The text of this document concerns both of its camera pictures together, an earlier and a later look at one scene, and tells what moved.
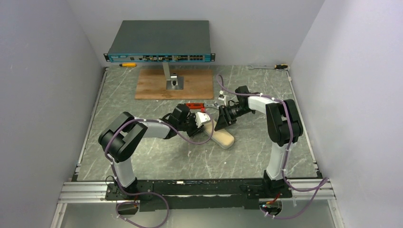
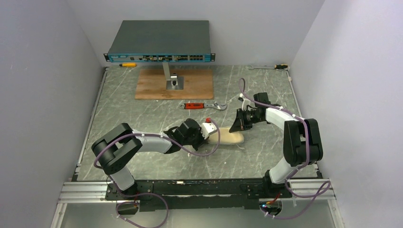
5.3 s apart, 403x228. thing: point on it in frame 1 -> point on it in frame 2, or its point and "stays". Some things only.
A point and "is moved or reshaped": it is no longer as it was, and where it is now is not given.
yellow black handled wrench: (280, 66) stays
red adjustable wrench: (197, 106) stays
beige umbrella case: (222, 137) is moved or reshaped
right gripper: (225, 114) -> (241, 118)
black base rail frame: (192, 194) stays
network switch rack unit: (161, 41) stays
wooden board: (151, 84) stays
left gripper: (193, 125) -> (199, 142)
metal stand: (173, 82) stays
